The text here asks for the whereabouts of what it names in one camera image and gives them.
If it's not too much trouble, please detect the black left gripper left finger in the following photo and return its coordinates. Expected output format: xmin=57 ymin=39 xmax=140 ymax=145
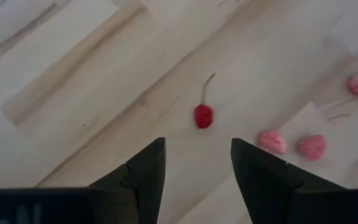
xmin=88 ymin=137 xmax=167 ymax=224

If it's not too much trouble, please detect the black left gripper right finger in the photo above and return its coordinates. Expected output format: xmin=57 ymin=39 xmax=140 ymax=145
xmin=230 ymin=138 xmax=347 ymax=224

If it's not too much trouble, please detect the small red toy cherry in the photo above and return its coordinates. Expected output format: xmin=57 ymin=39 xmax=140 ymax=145
xmin=193 ymin=72 xmax=215 ymax=130

